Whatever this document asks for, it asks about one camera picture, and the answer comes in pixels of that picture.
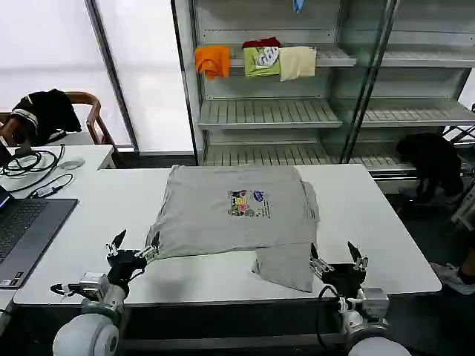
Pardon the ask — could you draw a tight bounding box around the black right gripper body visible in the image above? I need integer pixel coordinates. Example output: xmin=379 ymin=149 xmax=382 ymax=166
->
xmin=321 ymin=263 xmax=367 ymax=298

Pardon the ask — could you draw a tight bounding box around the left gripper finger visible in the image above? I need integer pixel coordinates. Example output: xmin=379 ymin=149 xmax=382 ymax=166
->
xmin=105 ymin=228 xmax=128 ymax=258
xmin=135 ymin=231 xmax=162 ymax=261

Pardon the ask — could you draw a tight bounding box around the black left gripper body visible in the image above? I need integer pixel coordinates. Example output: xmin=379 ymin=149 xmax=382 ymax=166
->
xmin=106 ymin=250 xmax=148 ymax=286

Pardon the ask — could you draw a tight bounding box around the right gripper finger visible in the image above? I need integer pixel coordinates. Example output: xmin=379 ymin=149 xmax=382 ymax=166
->
xmin=308 ymin=243 xmax=334 ymax=277
xmin=347 ymin=240 xmax=369 ymax=271

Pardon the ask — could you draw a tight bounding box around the grey printed t-shirt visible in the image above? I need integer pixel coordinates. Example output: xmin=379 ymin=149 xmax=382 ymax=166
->
xmin=142 ymin=165 xmax=322 ymax=294

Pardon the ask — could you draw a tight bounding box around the dark grey laptop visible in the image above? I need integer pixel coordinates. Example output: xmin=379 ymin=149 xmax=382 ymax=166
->
xmin=0 ymin=185 xmax=79 ymax=290

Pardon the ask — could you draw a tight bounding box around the round white disc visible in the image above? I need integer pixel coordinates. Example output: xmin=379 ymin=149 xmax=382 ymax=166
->
xmin=59 ymin=156 xmax=86 ymax=171

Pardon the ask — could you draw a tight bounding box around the person's foot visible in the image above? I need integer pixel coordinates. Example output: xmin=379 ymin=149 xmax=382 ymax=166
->
xmin=429 ymin=255 xmax=475 ymax=296

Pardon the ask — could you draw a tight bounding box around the metal folding rack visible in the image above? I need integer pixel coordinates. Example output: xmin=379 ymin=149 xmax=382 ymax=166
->
xmin=441 ymin=105 xmax=475 ymax=233

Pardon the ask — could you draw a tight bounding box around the wooden chair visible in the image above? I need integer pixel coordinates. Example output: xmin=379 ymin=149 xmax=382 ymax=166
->
xmin=0 ymin=90 xmax=114 ymax=148

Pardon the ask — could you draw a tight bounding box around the black garment with striped trim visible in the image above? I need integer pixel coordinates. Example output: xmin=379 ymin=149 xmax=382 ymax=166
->
xmin=10 ymin=88 xmax=83 ymax=146

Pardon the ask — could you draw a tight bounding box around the grey metal shelf with clothes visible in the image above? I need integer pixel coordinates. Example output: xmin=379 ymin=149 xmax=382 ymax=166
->
xmin=171 ymin=0 xmax=475 ymax=182

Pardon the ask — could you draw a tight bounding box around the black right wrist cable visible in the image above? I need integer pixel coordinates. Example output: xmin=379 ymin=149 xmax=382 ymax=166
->
xmin=315 ymin=283 xmax=350 ymax=349

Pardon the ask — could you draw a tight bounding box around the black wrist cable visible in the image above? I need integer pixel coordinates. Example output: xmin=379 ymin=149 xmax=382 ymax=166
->
xmin=315 ymin=283 xmax=350 ymax=349
xmin=50 ymin=283 xmax=82 ymax=297

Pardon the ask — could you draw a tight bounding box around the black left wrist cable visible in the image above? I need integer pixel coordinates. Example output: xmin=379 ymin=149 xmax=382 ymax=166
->
xmin=50 ymin=283 xmax=82 ymax=297

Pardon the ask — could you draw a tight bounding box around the black cable with adapter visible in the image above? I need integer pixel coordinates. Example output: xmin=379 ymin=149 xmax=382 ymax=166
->
xmin=26 ymin=172 xmax=75 ymax=200

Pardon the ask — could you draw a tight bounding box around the coiled black cable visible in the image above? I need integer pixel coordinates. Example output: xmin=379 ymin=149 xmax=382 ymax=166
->
xmin=0 ymin=143 xmax=66 ymax=177

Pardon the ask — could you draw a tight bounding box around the dark window frame pole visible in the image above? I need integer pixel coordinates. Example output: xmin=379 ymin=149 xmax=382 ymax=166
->
xmin=83 ymin=0 xmax=141 ymax=154

